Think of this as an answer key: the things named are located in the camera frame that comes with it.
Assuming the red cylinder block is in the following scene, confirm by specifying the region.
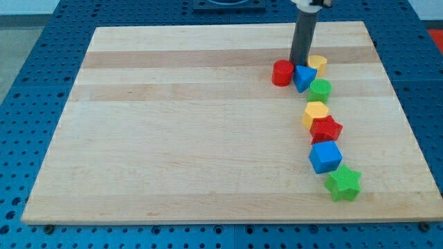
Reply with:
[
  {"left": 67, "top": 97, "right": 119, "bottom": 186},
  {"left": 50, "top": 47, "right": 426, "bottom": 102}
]
[{"left": 271, "top": 59, "right": 294, "bottom": 87}]

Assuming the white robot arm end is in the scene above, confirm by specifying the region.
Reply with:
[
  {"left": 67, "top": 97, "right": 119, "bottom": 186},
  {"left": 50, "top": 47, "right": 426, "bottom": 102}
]
[{"left": 291, "top": 0, "right": 333, "bottom": 13}]

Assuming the wooden board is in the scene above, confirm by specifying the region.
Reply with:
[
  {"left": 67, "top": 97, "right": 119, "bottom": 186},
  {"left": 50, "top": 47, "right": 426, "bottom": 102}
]
[{"left": 21, "top": 21, "right": 442, "bottom": 225}]

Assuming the blue triangle block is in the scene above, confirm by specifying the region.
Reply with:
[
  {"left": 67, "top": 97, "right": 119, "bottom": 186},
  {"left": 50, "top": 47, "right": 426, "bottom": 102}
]
[{"left": 293, "top": 65, "right": 317, "bottom": 93}]

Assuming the yellow hexagon block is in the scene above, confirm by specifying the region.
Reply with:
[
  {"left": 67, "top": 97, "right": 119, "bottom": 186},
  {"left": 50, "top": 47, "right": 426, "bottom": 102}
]
[{"left": 301, "top": 101, "right": 329, "bottom": 130}]

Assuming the red star block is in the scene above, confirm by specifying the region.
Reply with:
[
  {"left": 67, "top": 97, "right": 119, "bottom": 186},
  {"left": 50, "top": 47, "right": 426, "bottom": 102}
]
[{"left": 309, "top": 116, "right": 343, "bottom": 145}]

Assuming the green cylinder block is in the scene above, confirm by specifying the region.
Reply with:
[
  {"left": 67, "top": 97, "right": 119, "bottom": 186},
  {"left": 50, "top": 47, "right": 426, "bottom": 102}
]
[{"left": 307, "top": 79, "right": 332, "bottom": 104}]

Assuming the blue cube block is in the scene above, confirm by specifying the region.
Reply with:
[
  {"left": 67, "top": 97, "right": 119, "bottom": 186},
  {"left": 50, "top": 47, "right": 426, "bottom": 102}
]
[{"left": 309, "top": 140, "right": 343, "bottom": 174}]

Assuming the yellow cylinder block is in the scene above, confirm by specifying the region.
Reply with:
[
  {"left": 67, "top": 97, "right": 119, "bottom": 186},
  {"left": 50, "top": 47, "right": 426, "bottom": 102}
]
[{"left": 307, "top": 55, "right": 327, "bottom": 77}]

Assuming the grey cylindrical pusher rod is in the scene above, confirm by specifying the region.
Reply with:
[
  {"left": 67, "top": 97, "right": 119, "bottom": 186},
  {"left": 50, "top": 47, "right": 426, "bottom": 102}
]
[{"left": 289, "top": 10, "right": 318, "bottom": 66}]

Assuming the green star block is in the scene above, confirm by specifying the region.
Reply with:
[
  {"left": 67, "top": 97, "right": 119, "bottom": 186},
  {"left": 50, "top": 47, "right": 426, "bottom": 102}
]
[{"left": 324, "top": 164, "right": 361, "bottom": 201}]

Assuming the red object at right edge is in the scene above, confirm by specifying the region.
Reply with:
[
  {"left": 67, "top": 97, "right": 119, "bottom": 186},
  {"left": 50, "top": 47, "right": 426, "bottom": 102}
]
[{"left": 428, "top": 29, "right": 443, "bottom": 53}]

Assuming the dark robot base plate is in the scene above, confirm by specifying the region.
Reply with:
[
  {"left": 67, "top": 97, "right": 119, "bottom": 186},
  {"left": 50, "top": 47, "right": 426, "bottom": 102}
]
[{"left": 190, "top": 0, "right": 266, "bottom": 12}]

